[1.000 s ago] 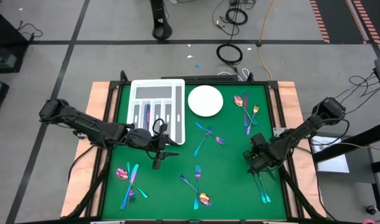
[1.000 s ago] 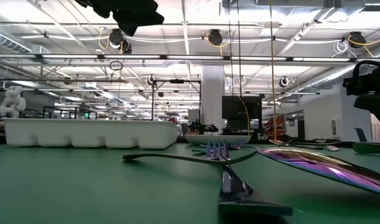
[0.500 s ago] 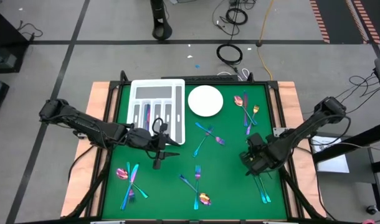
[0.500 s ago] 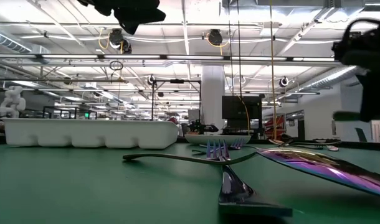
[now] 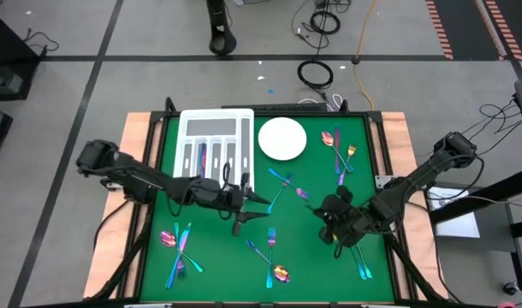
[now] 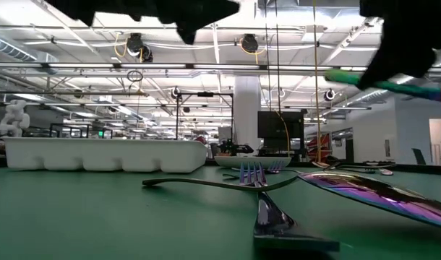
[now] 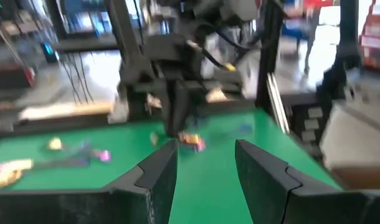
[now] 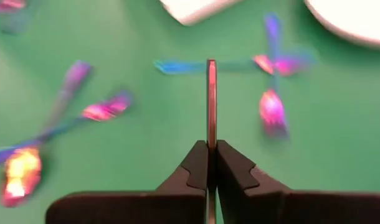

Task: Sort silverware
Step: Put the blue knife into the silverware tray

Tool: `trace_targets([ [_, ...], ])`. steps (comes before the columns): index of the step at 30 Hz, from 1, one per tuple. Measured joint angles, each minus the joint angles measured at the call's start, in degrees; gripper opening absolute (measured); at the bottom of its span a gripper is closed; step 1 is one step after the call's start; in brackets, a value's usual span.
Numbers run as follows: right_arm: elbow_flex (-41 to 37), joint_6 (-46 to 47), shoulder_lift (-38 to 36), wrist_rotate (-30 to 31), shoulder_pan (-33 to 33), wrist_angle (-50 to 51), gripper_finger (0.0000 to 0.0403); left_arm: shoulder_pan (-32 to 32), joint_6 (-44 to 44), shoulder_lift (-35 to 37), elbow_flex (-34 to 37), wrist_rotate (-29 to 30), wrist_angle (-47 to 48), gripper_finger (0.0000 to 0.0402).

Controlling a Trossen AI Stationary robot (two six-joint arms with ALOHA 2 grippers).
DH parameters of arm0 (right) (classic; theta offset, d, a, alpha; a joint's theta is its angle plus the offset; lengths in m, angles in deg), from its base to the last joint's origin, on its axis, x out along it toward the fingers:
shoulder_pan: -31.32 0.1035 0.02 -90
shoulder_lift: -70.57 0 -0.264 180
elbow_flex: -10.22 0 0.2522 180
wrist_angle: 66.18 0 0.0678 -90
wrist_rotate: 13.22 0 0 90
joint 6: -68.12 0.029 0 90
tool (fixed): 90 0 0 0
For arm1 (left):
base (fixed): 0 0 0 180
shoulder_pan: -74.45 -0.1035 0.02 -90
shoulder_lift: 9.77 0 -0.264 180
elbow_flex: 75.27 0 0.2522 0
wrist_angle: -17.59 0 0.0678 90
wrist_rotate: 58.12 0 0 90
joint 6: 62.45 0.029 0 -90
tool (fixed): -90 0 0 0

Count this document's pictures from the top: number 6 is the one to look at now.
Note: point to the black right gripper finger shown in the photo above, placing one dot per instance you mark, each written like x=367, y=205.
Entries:
x=397, y=57

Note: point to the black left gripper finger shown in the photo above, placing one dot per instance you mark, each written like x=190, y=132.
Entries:
x=213, y=9
x=186, y=29

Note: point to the iridescent rainbow knife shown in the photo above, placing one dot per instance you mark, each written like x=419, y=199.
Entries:
x=341, y=77

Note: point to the iridescent rainbow spoon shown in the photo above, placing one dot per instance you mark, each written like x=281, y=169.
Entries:
x=320, y=164
x=379, y=196

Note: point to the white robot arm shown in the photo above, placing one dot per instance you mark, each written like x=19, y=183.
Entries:
x=14, y=119

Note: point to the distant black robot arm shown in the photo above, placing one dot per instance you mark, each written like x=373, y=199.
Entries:
x=238, y=148

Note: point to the distant office chair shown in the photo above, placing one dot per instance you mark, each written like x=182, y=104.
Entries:
x=419, y=157

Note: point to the iridescent rainbow fork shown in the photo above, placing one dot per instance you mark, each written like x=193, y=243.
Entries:
x=229, y=176
x=385, y=172
x=274, y=168
x=274, y=220

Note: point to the red rack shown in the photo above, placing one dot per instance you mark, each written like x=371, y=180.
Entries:
x=314, y=148

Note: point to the green exit sign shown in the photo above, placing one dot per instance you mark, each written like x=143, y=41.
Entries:
x=100, y=134

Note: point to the black monitor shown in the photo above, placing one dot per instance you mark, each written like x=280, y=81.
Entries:
x=278, y=126

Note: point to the white round plate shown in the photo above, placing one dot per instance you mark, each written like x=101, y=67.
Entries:
x=253, y=161

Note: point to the white plastic cutlery tray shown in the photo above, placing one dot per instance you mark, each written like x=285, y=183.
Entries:
x=97, y=155

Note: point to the green table mat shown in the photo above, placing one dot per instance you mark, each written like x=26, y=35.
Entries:
x=97, y=216

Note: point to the tall black frame rig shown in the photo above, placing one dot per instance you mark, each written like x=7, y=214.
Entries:
x=205, y=94

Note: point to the low black frame rig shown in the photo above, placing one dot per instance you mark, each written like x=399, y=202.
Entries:
x=79, y=125

